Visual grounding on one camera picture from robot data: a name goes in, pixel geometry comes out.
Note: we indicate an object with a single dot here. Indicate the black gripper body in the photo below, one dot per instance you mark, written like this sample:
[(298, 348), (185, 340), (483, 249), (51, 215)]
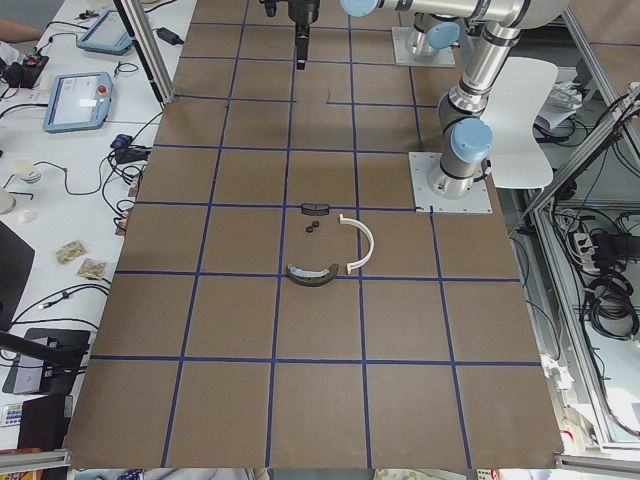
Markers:
[(303, 11)]

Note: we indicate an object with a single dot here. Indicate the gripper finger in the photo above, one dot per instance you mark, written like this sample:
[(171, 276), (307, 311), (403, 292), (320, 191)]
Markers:
[(302, 37)]

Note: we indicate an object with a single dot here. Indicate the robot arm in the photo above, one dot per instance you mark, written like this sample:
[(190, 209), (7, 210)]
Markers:
[(467, 139), (432, 33)]

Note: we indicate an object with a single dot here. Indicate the black power adapter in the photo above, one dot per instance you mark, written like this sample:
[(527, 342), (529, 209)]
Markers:
[(169, 36)]

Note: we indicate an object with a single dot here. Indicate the black brake pad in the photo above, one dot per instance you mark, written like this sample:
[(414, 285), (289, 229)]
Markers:
[(315, 209)]

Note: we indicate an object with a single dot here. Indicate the far teach pendant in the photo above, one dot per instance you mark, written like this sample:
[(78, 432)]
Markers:
[(106, 35)]

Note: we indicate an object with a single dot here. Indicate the teach pendant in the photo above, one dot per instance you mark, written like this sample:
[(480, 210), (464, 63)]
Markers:
[(78, 102), (106, 35)]

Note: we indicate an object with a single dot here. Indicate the near teach pendant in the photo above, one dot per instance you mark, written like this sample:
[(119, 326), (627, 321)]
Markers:
[(78, 102)]

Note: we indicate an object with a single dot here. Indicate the green brake shoe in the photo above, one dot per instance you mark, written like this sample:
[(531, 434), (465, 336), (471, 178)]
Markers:
[(310, 278)]

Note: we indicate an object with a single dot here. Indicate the white chair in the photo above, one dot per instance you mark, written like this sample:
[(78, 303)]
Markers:
[(518, 94)]

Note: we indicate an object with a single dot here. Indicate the white paper cup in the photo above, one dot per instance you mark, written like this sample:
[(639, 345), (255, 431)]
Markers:
[(26, 170)]

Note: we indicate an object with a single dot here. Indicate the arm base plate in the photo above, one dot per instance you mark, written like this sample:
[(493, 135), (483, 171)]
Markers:
[(434, 192), (444, 59)]

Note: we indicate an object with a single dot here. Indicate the aluminium frame post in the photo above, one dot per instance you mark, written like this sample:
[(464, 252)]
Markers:
[(139, 30)]

